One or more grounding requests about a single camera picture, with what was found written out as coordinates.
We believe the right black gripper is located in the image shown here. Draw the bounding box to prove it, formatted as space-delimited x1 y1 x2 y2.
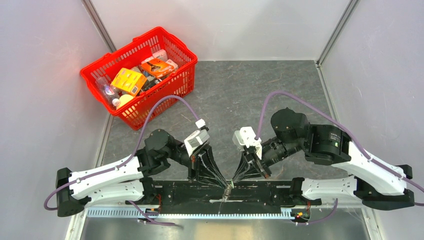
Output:
232 136 305 182

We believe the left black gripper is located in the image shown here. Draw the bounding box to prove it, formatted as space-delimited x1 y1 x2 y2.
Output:
167 140 229 189

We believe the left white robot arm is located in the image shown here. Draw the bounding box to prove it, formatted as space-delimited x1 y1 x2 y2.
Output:
55 129 228 217

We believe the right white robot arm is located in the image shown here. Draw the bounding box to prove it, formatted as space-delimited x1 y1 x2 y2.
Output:
232 108 415 211

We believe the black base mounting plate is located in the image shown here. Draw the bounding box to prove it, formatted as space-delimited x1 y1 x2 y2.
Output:
135 180 323 215

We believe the yellow round ball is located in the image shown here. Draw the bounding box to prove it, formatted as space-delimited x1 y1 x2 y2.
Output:
116 94 134 109

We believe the yellow orange carton box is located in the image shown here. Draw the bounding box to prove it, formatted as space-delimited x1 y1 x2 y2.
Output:
111 68 147 97

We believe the red plastic shopping basket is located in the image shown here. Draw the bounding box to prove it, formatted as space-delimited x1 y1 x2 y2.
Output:
80 26 198 131

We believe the clear plastic bottle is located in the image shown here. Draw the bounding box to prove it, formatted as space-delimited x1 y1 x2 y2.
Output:
95 76 121 108

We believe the white small box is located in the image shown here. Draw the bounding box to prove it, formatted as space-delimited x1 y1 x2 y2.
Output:
141 49 169 64

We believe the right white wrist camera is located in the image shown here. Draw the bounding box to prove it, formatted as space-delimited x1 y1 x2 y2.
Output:
232 126 263 159

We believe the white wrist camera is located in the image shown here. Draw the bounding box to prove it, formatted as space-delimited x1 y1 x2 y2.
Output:
232 126 263 159
183 129 210 158

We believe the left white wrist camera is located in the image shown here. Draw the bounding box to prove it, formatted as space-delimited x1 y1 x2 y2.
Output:
183 129 210 158

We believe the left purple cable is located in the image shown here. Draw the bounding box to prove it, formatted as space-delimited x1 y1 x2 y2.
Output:
43 95 208 227

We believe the purple cable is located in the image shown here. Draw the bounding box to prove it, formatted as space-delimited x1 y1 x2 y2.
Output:
255 90 424 227
43 95 208 227

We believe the white slotted cable duct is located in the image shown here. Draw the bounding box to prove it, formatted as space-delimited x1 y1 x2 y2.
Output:
86 206 294 220

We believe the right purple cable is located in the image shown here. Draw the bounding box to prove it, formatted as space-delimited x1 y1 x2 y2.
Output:
255 90 424 227

